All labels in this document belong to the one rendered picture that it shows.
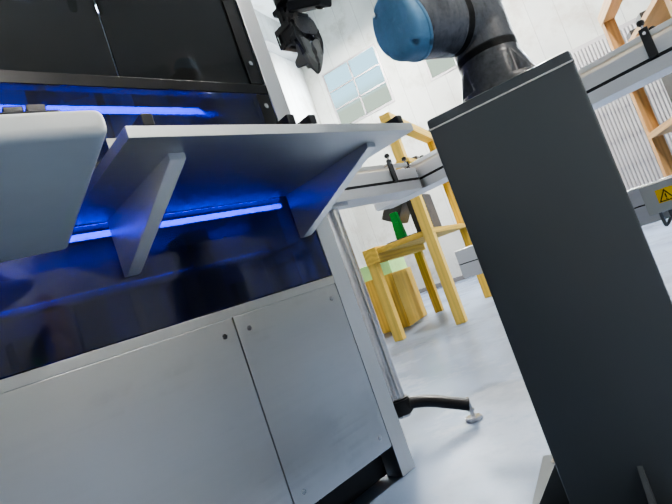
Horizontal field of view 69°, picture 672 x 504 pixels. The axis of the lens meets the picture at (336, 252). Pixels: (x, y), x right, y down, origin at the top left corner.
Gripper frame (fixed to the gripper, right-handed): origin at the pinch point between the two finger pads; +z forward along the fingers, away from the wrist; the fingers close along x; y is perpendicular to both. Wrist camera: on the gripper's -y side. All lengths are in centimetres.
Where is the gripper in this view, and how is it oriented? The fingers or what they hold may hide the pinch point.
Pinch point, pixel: (318, 66)
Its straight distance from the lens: 130.9
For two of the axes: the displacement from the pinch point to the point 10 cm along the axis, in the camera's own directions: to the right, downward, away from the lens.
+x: -7.0, 1.9, -6.9
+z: 3.3, 9.4, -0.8
